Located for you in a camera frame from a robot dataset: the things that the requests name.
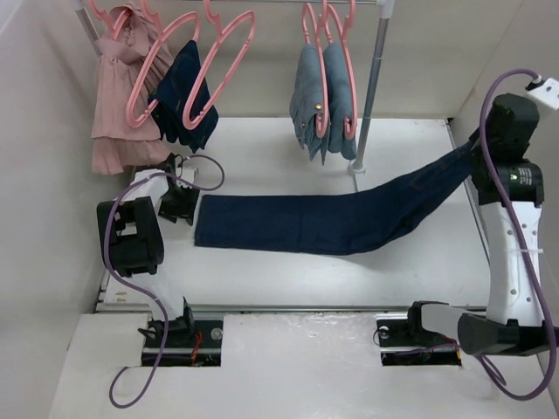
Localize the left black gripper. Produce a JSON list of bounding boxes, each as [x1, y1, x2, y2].
[[160, 182, 197, 224]]

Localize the dark blue denim trousers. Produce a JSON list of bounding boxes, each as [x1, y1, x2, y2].
[[194, 143, 472, 256]]

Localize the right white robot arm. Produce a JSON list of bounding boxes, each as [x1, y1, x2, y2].
[[404, 93, 558, 357]]

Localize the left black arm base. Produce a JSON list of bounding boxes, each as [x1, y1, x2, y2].
[[137, 318, 224, 367]]

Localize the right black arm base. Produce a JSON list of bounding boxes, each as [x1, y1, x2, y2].
[[373, 316, 462, 367]]

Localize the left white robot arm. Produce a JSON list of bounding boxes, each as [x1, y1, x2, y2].
[[96, 154, 199, 347]]

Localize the pink hanger with shorts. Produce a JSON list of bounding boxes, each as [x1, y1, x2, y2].
[[125, 0, 203, 128]]

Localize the pink hanger with skirt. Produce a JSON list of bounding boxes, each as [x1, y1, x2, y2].
[[88, 0, 134, 46]]

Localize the pink hanger right jeans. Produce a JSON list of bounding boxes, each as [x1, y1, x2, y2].
[[324, 1, 357, 137]]

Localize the pink hanger jeans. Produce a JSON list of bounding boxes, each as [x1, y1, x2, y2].
[[301, 0, 329, 139], [324, 1, 357, 137]]

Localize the pink hanger left jeans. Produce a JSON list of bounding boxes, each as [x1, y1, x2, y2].
[[301, 0, 329, 139]]

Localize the pink pleated skirt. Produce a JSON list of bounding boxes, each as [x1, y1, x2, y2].
[[91, 2, 170, 175]]

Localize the hanging dark denim shorts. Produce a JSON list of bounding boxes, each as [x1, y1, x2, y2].
[[147, 40, 219, 155]]

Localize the light blue jeans left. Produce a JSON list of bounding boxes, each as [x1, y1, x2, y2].
[[289, 44, 329, 164]]

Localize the light blue jeans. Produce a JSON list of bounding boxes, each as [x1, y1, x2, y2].
[[323, 42, 356, 161], [289, 44, 329, 164]]

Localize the metal clothes rack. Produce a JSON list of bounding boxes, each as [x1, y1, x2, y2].
[[71, 1, 395, 177]]

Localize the light blue jeans right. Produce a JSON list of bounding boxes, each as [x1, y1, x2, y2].
[[323, 42, 356, 161]]

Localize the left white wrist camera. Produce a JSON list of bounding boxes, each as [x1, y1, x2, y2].
[[176, 165, 199, 184]]

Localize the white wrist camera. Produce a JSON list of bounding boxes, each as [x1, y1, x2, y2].
[[525, 78, 558, 112], [176, 165, 199, 184]]

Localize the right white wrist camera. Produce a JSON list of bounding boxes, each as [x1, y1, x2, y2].
[[525, 78, 558, 112]]

